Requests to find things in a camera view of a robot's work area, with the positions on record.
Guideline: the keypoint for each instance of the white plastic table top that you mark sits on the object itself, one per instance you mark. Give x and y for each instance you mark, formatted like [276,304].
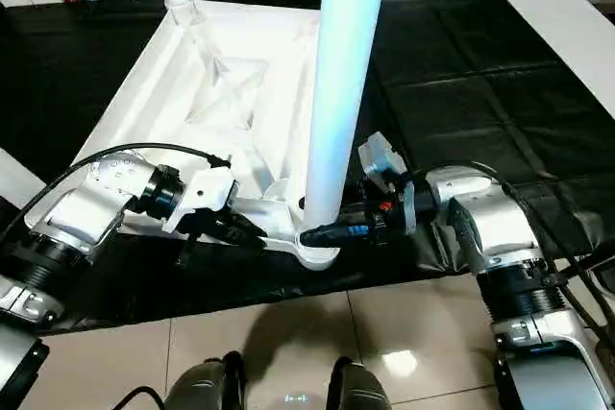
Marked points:
[144,93]

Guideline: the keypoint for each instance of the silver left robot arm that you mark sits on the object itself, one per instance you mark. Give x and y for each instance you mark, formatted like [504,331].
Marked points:
[81,208]

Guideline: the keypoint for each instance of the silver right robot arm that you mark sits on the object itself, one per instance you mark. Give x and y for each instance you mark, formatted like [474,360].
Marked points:
[490,218]

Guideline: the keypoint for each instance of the black padded work mat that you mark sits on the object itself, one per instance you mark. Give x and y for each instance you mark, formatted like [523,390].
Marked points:
[480,93]

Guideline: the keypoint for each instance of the white flat board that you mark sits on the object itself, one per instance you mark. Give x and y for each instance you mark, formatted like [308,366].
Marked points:
[552,21]

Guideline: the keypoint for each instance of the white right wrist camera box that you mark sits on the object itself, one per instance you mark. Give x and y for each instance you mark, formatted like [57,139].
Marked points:
[379,155]

